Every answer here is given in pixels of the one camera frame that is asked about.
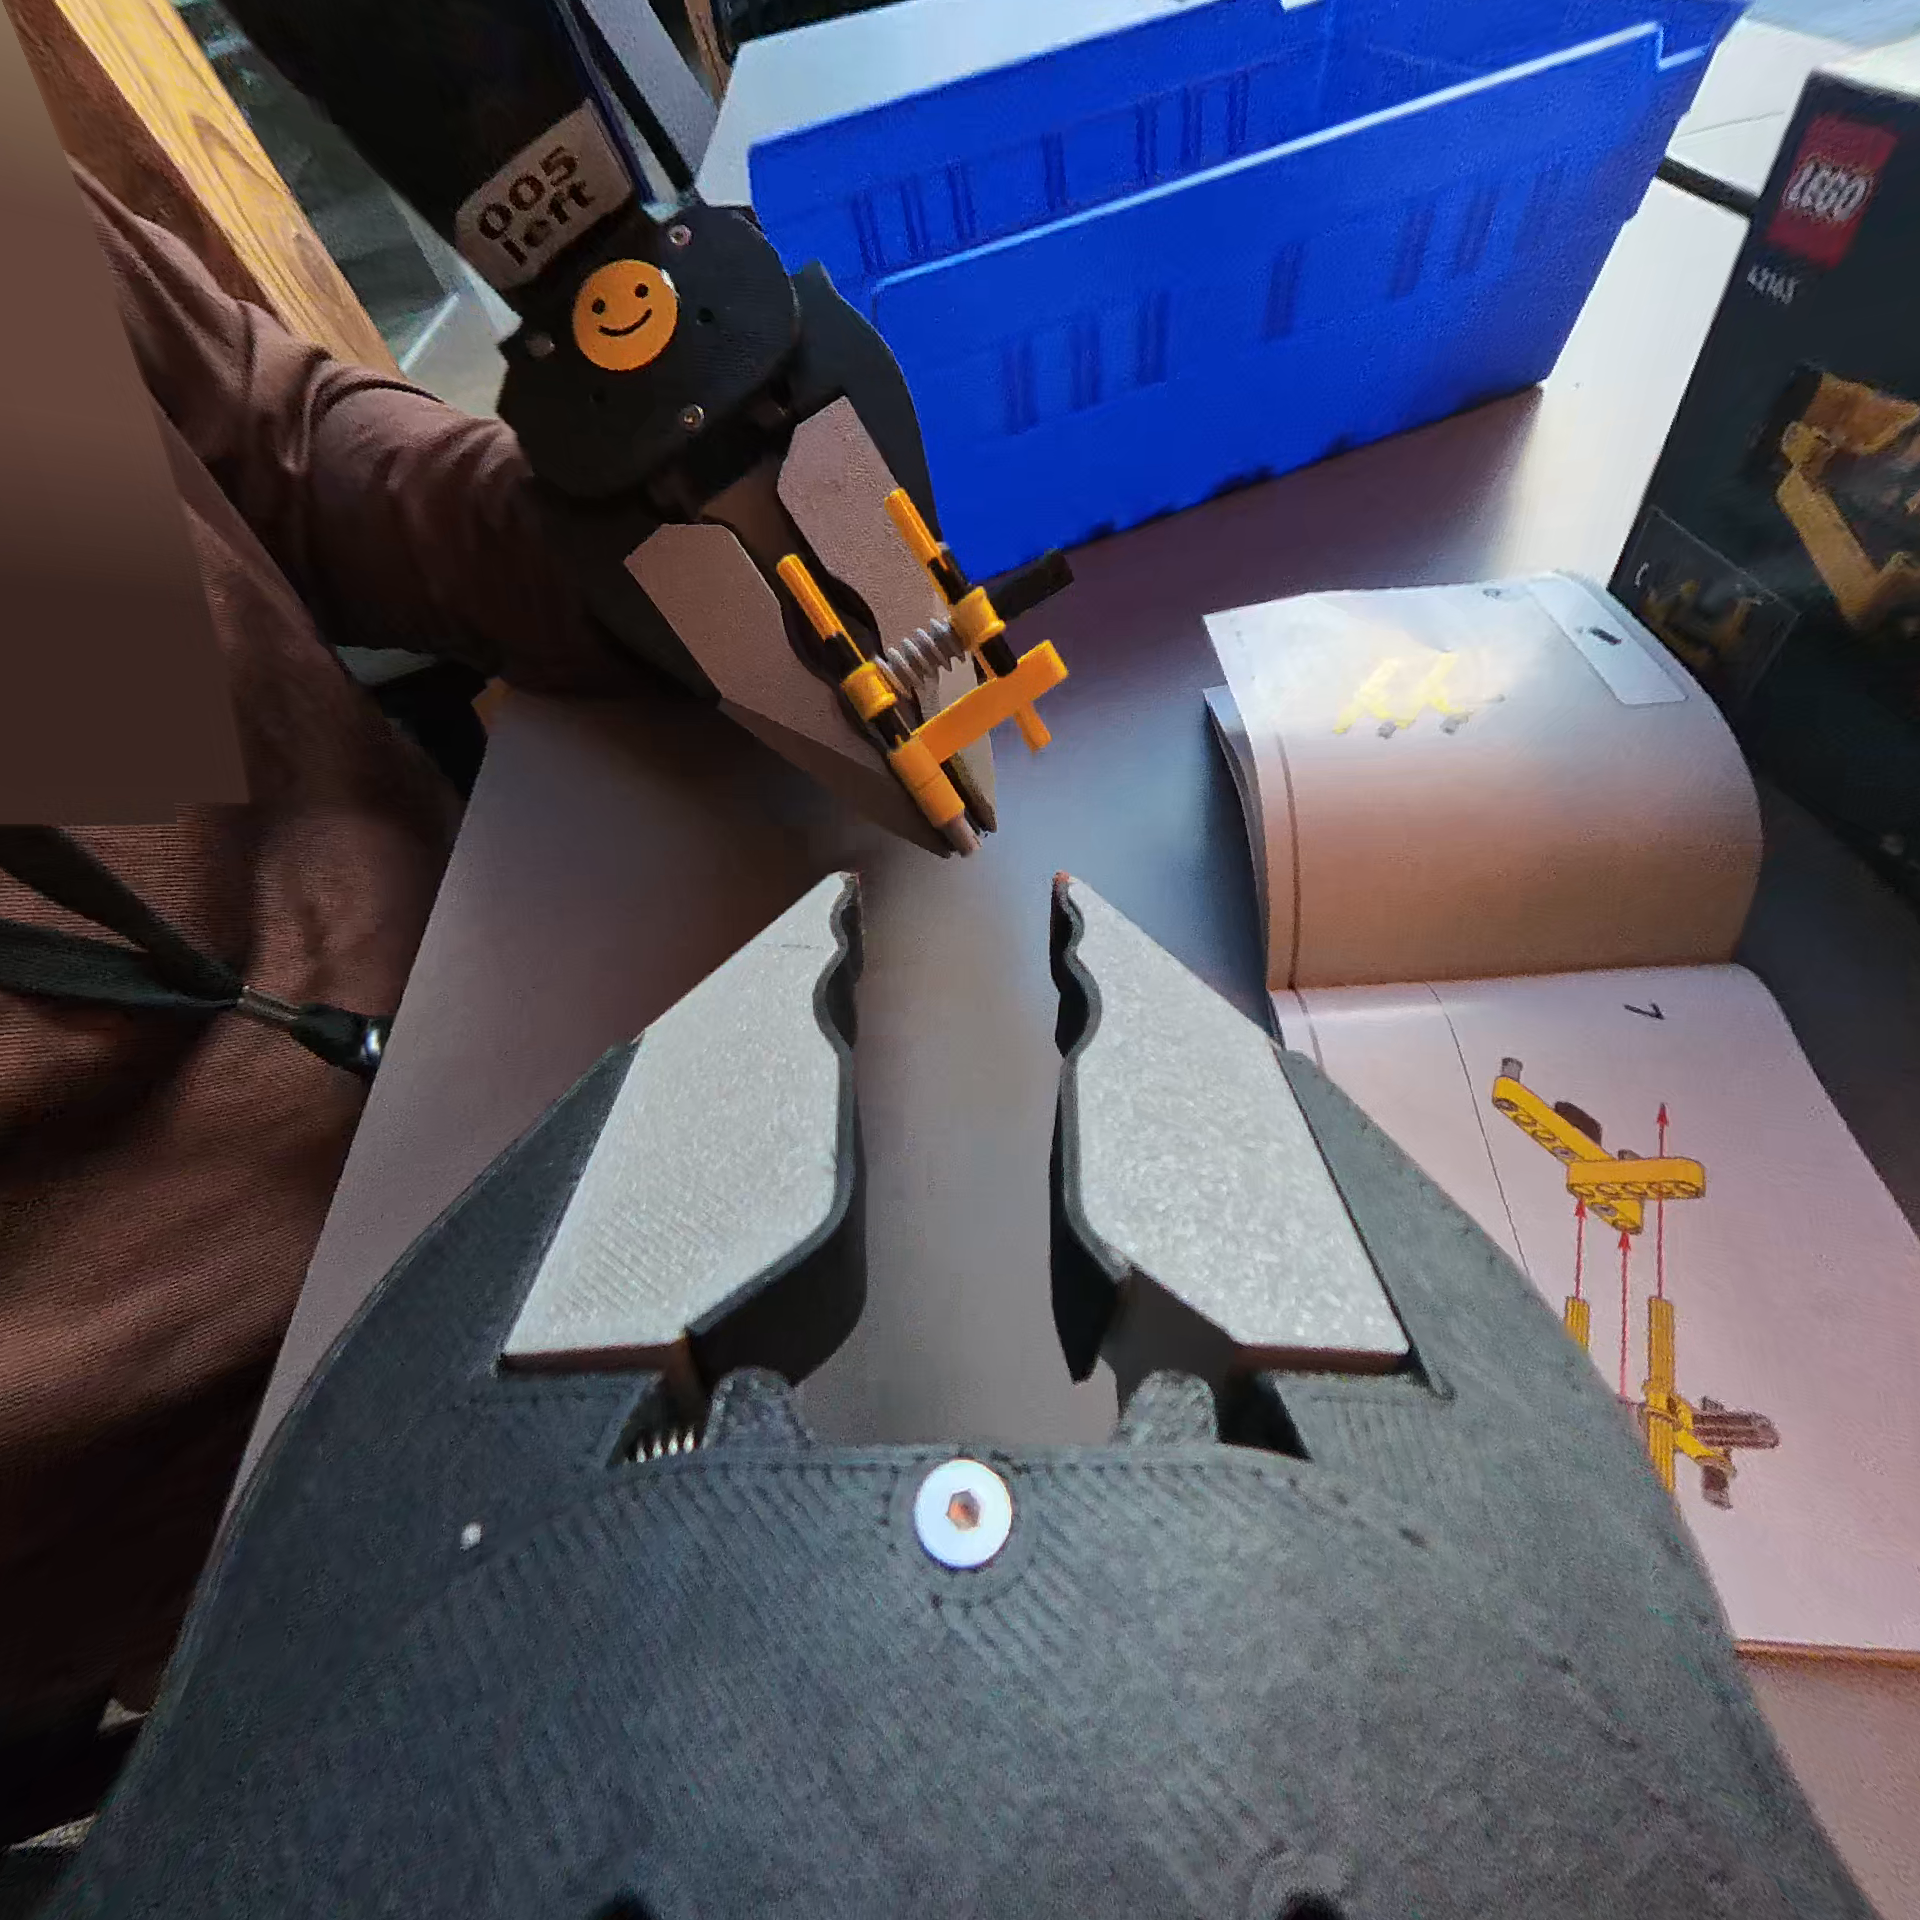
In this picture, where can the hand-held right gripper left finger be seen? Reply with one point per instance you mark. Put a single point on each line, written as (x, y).
(672, 1187)

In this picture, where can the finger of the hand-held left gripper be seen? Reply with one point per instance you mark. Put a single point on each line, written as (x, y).
(718, 615)
(840, 480)

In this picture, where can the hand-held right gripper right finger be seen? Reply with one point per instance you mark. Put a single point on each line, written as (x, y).
(1228, 1199)

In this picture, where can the yellow lego assembly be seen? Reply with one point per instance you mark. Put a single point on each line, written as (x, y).
(985, 707)

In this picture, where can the person's left forearm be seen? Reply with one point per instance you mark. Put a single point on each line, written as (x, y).
(377, 494)

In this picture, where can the lego instruction booklet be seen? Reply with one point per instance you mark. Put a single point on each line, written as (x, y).
(1500, 842)

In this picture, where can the black lego set box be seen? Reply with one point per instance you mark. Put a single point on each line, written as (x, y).
(1801, 451)

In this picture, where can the blue plastic bin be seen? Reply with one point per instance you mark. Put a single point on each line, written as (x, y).
(1275, 301)

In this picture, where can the wooden post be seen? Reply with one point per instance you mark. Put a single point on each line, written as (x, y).
(270, 255)

